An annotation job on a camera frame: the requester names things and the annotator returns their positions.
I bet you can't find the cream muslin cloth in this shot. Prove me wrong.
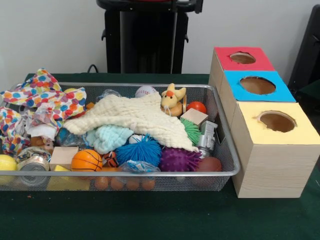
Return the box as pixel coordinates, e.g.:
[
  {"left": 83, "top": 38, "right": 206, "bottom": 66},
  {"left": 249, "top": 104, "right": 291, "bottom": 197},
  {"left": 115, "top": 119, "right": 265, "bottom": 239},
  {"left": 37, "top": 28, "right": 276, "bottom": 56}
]
[{"left": 62, "top": 92, "right": 200, "bottom": 153}]

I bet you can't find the polka dot cloth white backing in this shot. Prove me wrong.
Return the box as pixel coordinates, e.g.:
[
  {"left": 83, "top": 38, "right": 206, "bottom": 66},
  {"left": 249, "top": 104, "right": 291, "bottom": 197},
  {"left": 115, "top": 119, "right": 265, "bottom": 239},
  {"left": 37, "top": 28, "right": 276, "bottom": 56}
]
[{"left": 26, "top": 87, "right": 87, "bottom": 141}]

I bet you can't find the silver mesh bin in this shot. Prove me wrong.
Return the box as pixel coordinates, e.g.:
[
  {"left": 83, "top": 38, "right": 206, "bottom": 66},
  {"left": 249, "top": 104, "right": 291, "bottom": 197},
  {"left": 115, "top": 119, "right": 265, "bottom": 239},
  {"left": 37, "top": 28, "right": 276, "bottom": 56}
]
[{"left": 0, "top": 82, "right": 241, "bottom": 192}]

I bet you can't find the wooden box with three holes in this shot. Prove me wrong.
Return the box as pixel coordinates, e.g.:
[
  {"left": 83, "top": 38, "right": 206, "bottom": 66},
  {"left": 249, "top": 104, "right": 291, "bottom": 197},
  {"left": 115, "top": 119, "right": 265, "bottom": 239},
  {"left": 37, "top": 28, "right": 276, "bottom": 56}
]
[{"left": 208, "top": 46, "right": 320, "bottom": 199}]

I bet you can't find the yellow plush chick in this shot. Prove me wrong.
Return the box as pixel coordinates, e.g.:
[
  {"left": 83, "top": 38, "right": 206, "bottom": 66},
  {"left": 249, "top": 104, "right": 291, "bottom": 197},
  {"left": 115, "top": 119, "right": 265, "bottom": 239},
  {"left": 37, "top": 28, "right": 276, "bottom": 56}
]
[{"left": 160, "top": 82, "right": 187, "bottom": 117}]

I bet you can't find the white toy baseball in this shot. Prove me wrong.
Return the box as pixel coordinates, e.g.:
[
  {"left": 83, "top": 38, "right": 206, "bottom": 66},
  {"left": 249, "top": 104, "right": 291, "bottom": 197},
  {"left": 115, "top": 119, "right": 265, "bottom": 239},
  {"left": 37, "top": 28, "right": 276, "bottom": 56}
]
[{"left": 134, "top": 85, "right": 158, "bottom": 99}]

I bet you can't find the wooden cube block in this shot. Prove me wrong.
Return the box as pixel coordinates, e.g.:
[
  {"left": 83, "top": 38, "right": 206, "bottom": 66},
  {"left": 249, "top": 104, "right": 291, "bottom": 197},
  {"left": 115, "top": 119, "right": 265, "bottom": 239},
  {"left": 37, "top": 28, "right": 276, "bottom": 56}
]
[{"left": 180, "top": 107, "right": 209, "bottom": 126}]

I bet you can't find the blue spiky puffer ball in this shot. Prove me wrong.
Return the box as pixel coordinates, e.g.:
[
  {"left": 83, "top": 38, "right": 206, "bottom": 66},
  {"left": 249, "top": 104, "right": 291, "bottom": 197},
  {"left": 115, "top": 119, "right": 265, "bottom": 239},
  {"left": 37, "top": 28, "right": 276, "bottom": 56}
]
[{"left": 114, "top": 133, "right": 162, "bottom": 167}]

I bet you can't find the purple spiky ball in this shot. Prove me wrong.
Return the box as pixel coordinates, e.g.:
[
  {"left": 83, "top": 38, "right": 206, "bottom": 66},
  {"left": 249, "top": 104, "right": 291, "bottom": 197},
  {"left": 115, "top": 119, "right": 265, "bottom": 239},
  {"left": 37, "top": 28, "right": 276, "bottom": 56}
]
[{"left": 159, "top": 146, "right": 203, "bottom": 173}]

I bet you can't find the light blue muslin cloth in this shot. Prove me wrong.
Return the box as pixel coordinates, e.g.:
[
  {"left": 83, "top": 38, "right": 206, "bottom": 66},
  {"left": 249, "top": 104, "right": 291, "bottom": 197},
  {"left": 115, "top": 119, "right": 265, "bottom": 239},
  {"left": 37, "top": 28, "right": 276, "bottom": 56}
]
[{"left": 86, "top": 124, "right": 135, "bottom": 155}]

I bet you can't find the orange toy basketball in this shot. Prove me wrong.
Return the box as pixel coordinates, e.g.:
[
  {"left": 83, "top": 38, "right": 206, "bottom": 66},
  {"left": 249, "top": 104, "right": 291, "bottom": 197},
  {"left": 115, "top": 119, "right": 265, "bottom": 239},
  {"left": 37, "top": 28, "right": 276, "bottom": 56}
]
[{"left": 71, "top": 149, "right": 104, "bottom": 173}]

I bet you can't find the dark green table cloth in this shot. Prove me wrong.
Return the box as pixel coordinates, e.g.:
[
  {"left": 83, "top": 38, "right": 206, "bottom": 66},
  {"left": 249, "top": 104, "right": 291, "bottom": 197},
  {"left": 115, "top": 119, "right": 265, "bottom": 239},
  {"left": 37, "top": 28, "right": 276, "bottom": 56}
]
[{"left": 0, "top": 72, "right": 320, "bottom": 240}]

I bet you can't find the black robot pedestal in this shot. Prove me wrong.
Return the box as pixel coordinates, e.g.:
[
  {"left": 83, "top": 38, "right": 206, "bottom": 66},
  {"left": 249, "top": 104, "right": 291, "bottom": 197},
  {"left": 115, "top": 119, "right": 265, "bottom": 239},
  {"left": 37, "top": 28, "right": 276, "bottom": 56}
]
[{"left": 96, "top": 0, "right": 204, "bottom": 74}]

